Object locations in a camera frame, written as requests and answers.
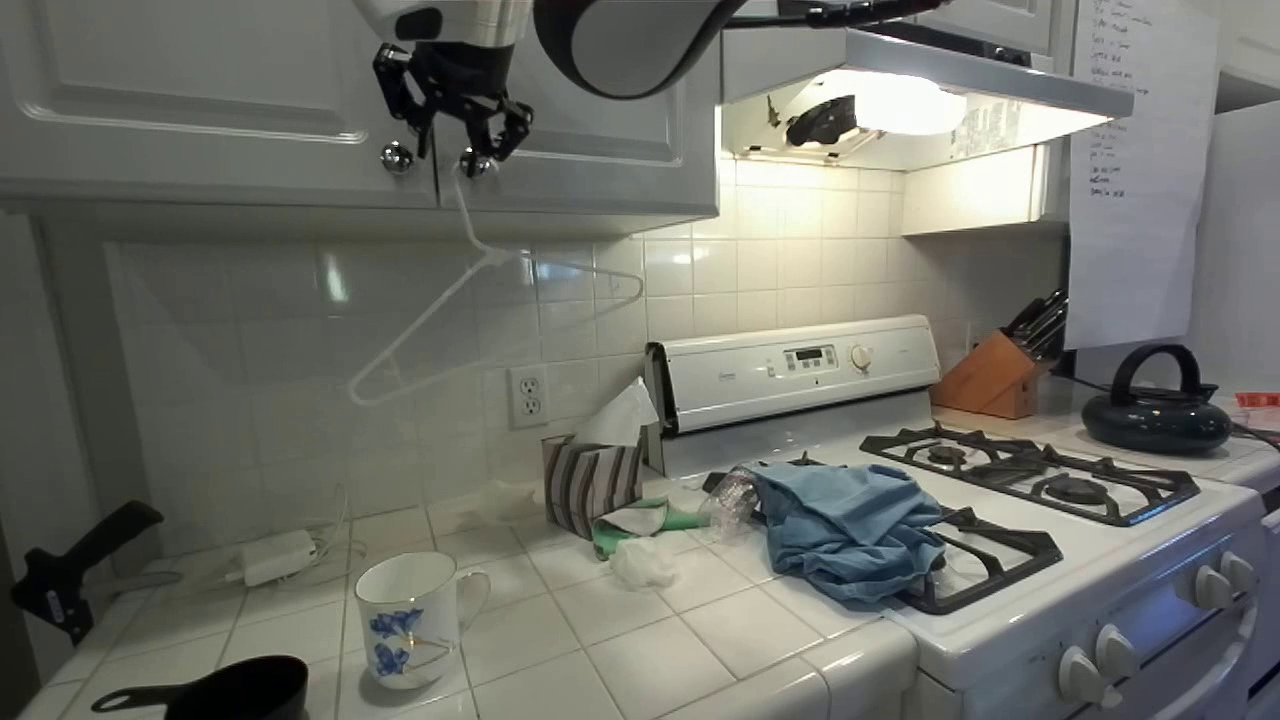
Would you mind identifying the clear plastic bottle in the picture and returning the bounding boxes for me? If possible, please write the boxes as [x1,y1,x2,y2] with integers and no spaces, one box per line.
[701,463,770,523]

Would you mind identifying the white mug blue flowers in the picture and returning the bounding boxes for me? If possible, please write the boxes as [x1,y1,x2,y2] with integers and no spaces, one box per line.
[348,548,502,702]

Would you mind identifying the red white packet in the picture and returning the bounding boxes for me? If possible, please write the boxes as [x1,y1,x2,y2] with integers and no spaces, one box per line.
[1230,384,1280,440]

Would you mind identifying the wooden knife block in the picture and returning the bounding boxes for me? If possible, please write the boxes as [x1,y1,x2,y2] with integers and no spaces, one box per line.
[927,328,1052,426]

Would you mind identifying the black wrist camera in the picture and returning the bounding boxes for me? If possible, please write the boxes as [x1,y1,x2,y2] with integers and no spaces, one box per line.
[387,4,453,44]

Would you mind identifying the white range hood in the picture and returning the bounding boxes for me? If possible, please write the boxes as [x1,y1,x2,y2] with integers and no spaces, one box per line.
[715,22,1140,175]

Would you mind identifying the chrome round cabinet knob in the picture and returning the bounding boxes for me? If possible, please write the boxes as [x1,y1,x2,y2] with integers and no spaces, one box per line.
[376,136,419,182]

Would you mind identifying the blue cloth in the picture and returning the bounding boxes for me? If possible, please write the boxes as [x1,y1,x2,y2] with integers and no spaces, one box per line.
[750,455,956,616]

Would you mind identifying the white gas stove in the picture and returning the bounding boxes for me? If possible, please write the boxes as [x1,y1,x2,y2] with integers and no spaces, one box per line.
[641,312,1280,720]

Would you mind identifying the green cleaning cloth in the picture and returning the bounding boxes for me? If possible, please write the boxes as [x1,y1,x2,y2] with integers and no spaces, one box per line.
[585,497,721,565]

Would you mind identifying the crumpled clear plastic wrap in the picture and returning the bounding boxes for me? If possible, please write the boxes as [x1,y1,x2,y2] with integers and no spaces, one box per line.
[606,534,685,596]

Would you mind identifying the black frying pan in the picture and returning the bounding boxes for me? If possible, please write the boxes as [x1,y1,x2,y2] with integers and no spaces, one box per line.
[89,654,315,720]

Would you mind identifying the black clamp handle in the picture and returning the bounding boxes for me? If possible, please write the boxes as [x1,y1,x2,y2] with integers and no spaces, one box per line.
[9,497,170,647]

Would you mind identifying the white wall outlet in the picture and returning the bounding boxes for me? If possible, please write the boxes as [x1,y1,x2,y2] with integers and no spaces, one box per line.
[506,364,558,436]

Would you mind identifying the white upper cabinet body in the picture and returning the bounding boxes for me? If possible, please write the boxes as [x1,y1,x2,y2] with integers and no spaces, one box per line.
[0,170,723,250]

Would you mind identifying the black kettle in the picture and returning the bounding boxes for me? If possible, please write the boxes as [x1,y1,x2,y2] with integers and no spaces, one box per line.
[1077,342,1239,461]

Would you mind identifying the black hood lamp socket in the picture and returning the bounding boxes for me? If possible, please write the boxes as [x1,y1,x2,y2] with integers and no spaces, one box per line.
[779,90,861,154]

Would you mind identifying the white upper cabinet door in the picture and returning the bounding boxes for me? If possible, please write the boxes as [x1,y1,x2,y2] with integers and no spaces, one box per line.
[0,0,441,208]
[427,0,723,223]

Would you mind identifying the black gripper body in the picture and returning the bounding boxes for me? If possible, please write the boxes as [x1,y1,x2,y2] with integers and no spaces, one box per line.
[371,38,521,111]

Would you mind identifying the white handwritten paper sheet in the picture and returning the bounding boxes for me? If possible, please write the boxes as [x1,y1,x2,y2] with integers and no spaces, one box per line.
[1061,0,1226,356]

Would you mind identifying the white stove knob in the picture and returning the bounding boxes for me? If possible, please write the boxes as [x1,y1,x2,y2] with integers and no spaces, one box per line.
[1189,561,1239,620]
[1056,645,1114,714]
[1218,545,1266,602]
[1091,620,1148,685]

